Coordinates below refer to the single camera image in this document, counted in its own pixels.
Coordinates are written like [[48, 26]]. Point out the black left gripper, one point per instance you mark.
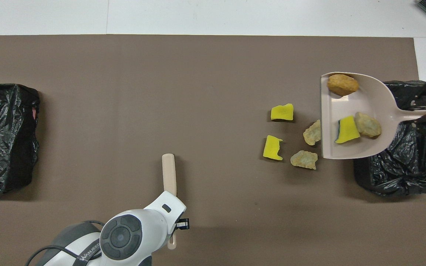
[[182, 224]]

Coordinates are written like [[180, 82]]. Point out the beige plastic dustpan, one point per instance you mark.
[[379, 99]]

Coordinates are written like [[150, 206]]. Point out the beige brush black bristles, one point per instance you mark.
[[169, 173]]

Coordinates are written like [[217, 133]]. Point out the beige foam chunk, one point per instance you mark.
[[368, 125], [312, 133], [304, 159]]

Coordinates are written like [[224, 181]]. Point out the yellow sponge piece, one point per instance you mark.
[[348, 131], [272, 147], [281, 112]]

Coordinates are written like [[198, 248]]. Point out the brown potato-shaped lump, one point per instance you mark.
[[342, 85]]

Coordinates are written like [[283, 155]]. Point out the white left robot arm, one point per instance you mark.
[[124, 236]]

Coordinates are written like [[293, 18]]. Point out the brown table mat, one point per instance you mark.
[[124, 111]]

